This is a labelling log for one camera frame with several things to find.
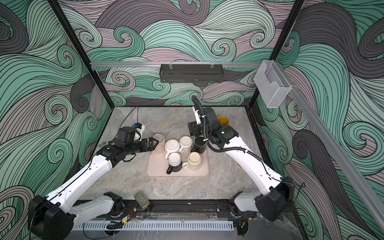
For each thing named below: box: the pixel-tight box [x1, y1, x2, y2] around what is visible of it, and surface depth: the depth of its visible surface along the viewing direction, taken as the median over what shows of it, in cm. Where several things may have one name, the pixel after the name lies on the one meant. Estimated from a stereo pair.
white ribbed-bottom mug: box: [164, 139, 181, 160], surface depth 89 cm
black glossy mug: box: [191, 135, 207, 154], surface depth 89 cm
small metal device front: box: [133, 191, 151, 210], surface depth 74 cm
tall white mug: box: [179, 136, 193, 160], surface depth 92 cm
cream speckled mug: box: [182, 151, 202, 172], surface depth 85 cm
